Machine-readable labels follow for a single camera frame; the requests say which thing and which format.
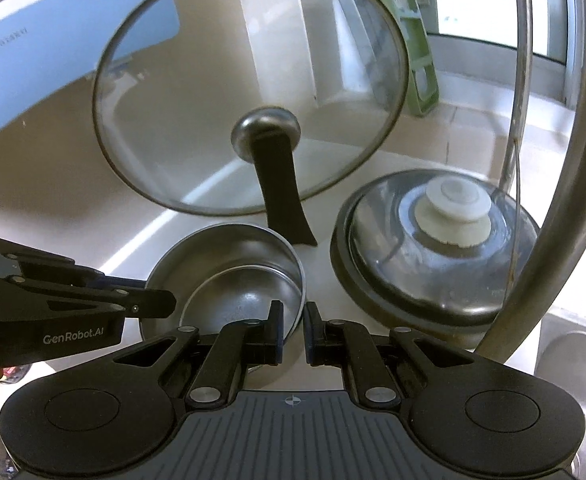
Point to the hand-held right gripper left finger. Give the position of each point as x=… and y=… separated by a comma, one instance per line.
x=273, y=335

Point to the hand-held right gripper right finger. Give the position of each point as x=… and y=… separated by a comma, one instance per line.
x=314, y=335

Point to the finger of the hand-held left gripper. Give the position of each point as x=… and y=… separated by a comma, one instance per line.
x=143, y=304
x=63, y=262

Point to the small stainless steel bowl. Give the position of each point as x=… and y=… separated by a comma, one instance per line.
x=238, y=305

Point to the large stainless steel bowl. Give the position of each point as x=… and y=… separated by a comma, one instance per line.
x=213, y=250

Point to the dark rim lid white knob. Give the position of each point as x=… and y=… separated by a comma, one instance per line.
x=398, y=270

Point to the blue and white appliance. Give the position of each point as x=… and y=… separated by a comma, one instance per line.
x=48, y=70

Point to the curved steel faucet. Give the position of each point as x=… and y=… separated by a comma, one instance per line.
x=573, y=160

